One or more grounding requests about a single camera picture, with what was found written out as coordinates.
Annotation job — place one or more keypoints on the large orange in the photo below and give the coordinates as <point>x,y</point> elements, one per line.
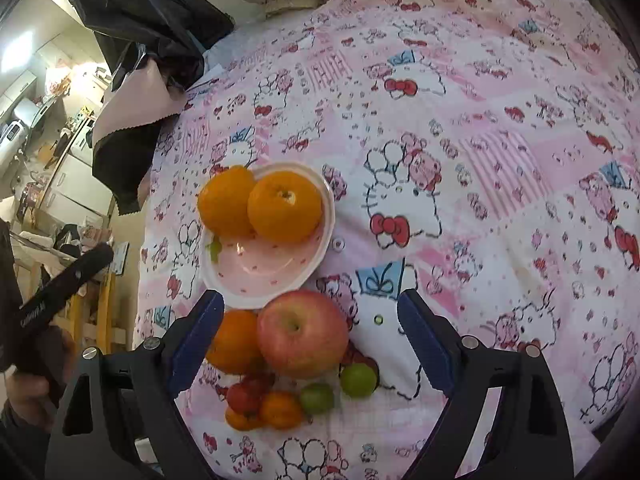
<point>225,200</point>
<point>237,342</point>
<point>285,210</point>

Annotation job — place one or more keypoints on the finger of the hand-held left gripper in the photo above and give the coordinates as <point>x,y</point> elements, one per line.
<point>90,267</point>

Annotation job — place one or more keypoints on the red apple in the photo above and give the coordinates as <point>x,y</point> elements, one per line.
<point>300,335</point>

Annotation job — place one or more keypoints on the green grape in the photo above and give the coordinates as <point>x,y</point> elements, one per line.
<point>317,398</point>
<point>359,380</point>
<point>215,250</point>

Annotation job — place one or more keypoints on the person's left hand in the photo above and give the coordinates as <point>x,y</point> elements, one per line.
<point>30,390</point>

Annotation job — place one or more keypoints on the pink printed blanket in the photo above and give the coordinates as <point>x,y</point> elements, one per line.
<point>475,160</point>

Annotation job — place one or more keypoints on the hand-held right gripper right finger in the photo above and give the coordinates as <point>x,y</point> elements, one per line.
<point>425,340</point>

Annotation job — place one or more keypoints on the small mandarin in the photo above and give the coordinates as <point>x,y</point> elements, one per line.
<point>280,410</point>
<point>240,421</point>

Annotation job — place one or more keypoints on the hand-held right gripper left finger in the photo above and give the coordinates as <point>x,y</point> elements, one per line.
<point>197,345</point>

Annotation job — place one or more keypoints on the red grape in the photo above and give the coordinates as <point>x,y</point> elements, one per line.
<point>262,381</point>
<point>242,397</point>

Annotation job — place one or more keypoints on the pink and black fabric sheet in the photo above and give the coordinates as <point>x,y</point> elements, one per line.
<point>135,110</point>

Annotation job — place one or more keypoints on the yellow wooden stool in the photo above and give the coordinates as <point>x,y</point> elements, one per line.
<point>102,305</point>

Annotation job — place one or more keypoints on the white drawer cabinet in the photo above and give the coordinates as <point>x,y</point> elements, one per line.
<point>75,185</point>

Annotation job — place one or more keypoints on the white plate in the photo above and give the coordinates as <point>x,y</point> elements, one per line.
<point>270,270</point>

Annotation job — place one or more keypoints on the white kitchen appliance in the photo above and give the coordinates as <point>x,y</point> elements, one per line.
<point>10,140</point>

